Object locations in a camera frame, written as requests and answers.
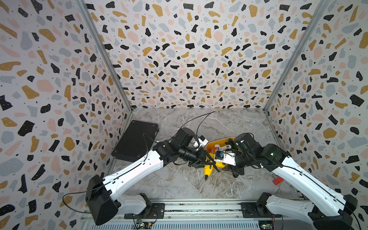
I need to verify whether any orange glue gun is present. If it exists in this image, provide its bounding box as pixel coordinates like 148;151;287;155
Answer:
209;147;218;156

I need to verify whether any yellow storage box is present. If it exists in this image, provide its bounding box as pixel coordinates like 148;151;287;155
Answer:
206;138;236;169

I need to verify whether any corner aluminium post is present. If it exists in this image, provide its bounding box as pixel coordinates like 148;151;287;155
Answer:
263;0;331;113
75;0;133;113

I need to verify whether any left corner aluminium post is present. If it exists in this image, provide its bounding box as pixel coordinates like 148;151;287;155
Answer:
75;0;133;113

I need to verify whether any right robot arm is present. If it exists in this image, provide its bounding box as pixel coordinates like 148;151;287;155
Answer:
229;133;357;230

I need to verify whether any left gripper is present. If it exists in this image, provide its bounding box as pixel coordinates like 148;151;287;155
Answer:
179;147;217;168

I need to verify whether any right corner aluminium post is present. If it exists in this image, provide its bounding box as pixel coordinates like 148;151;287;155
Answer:
263;0;331;113

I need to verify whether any black flat case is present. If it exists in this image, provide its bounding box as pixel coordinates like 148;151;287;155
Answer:
112;120;159;163

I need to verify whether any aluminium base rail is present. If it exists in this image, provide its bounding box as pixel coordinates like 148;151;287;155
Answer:
78;195;315;230

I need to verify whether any yellow glue gun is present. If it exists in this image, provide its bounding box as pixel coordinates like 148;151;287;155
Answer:
204;165;215;181

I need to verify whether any red tape piece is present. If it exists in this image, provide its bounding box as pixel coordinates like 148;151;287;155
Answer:
272;176;284;186

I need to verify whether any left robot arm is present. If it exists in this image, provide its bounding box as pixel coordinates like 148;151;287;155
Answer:
85;127;210;226

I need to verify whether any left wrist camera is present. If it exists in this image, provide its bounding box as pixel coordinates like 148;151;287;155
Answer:
193;135;209;149

